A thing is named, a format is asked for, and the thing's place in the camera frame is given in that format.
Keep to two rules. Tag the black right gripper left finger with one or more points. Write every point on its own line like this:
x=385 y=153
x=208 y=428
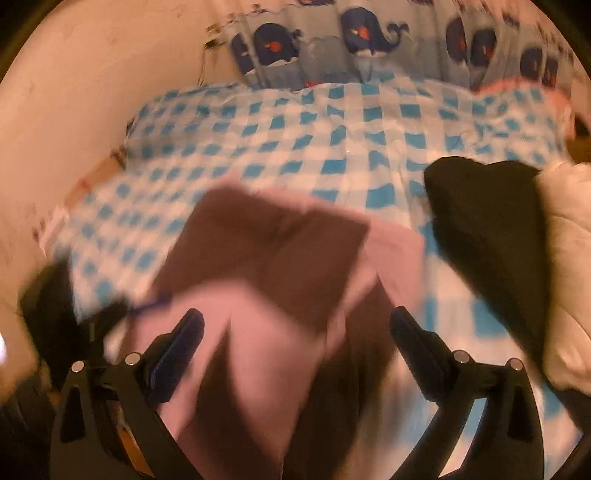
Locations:
x=85 y=443

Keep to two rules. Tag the pink and brown jacket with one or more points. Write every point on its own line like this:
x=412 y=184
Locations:
x=296 y=296

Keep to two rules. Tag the black garment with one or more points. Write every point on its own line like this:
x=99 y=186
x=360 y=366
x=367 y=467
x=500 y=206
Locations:
x=488 y=219

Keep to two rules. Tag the white padded garment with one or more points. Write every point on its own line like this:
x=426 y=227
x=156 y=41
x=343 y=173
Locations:
x=564 y=188

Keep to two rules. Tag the blue white checkered plastic bedcover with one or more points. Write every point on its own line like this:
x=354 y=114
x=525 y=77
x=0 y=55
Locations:
x=358 y=145

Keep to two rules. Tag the whale pattern curtain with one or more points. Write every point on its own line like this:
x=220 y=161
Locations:
x=471 y=44

